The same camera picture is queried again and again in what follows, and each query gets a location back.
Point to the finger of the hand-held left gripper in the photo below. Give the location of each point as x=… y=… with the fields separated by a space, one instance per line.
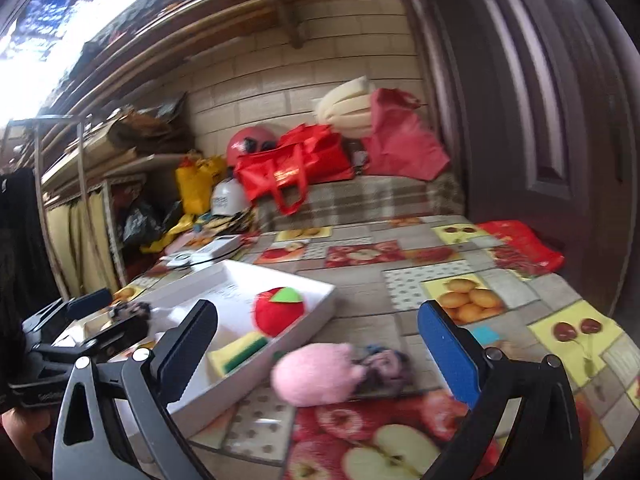
x=92 y=302
x=115 y=332

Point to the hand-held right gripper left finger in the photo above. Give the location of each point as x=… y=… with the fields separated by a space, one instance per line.
x=192 y=340

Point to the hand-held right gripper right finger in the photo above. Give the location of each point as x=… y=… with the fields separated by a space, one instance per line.
x=440 y=350

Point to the dark scrunchie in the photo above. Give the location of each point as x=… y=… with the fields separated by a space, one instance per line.
x=132 y=310

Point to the yellow green sponge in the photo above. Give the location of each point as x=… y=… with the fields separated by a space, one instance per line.
x=235 y=350

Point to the white cardboard box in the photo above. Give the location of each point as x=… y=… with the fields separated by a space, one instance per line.
x=200 y=285

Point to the red apple plush toy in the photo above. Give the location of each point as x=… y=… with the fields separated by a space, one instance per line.
x=275 y=315

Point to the pink plush toy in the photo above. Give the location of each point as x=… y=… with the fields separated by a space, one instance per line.
x=315 y=375

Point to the person's left hand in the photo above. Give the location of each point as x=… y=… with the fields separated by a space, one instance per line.
x=20 y=435

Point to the teal packet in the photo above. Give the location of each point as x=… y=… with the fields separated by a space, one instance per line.
x=487 y=335

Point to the grey purple plush toy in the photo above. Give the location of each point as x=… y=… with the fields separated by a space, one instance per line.
x=385 y=367

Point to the shelf with yellow curtain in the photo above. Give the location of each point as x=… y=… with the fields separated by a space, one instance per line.
x=95 y=240

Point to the white round device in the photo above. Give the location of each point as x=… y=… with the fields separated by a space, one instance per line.
x=179 y=260

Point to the white power bank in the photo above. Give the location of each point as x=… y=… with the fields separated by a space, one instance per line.
x=215 y=250

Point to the fruit print tablecloth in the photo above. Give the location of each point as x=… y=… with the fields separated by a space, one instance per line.
x=360 y=300

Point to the black plastic bag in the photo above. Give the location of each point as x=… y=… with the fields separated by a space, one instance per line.
x=142 y=222

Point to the black hanging garment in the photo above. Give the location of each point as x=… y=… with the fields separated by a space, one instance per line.
x=20 y=240

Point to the yellow raincoat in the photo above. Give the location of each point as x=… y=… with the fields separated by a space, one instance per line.
x=170 y=232

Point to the metal clothes rack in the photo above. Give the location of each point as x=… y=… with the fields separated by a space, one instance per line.
x=82 y=185

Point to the red plastic bag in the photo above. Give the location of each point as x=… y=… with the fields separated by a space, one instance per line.
x=520 y=245

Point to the stack of wooden boards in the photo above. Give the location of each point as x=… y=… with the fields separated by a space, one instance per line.
x=90 y=157

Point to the white helmet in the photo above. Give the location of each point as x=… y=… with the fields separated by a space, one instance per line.
x=227 y=197

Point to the yellow shopping bag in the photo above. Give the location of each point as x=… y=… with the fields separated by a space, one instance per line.
x=195 y=185

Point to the plaid blanket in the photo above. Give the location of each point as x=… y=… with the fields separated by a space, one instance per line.
x=360 y=200

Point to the brown paper bags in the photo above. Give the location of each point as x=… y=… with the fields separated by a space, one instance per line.
x=140 y=127

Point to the red helmet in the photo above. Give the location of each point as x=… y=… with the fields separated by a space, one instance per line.
x=242 y=145

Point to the red tote bag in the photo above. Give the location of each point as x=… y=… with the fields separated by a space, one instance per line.
x=300 y=165

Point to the red cloth bag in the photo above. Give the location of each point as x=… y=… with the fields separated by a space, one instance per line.
x=400 y=145

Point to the brown door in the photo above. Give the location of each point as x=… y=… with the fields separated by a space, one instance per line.
x=525 y=110

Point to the cream foam roll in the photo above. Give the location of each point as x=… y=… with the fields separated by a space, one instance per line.
x=345 y=107

